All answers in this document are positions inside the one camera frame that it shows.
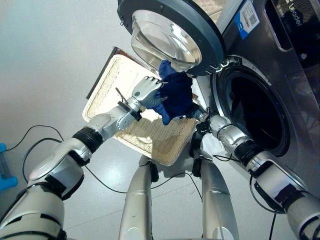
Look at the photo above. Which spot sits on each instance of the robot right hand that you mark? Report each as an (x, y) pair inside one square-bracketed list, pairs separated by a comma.
[(197, 112)]

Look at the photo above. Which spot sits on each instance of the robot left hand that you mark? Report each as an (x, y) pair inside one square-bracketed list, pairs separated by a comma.
[(145, 90)]

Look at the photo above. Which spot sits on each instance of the dark blue garment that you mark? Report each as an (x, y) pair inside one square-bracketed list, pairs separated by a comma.
[(176, 96)]

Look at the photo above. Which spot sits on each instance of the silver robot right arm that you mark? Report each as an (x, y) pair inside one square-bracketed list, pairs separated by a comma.
[(270, 175)]

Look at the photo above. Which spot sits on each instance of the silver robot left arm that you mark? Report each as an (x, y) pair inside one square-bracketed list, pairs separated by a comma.
[(57, 170)]

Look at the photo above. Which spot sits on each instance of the round grey washing machine door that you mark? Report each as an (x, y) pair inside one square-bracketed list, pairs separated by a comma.
[(180, 27)]

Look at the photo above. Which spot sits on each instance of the silver front-load washing machine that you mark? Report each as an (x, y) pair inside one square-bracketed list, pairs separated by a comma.
[(287, 105)]

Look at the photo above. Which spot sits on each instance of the black washing machine control panel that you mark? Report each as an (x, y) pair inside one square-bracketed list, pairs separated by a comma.
[(297, 30)]

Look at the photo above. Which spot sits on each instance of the cream woven wicker basket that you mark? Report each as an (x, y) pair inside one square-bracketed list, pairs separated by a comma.
[(155, 137)]

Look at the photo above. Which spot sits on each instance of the silver robot right leg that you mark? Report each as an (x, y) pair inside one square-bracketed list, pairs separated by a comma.
[(216, 190)]

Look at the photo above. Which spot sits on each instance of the silver robot leg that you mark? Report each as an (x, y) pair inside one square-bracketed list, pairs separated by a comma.
[(138, 200), (216, 190)]

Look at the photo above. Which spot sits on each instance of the beige woven mat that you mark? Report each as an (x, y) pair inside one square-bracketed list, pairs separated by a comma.
[(215, 11)]

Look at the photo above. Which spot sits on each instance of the blue white energy label sticker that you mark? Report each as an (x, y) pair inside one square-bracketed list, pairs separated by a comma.
[(246, 21)]

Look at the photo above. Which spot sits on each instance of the silver robot left leg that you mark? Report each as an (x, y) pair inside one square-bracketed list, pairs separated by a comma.
[(138, 200)]

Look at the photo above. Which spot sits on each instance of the blue plastic object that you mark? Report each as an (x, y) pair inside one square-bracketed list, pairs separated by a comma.
[(6, 175)]

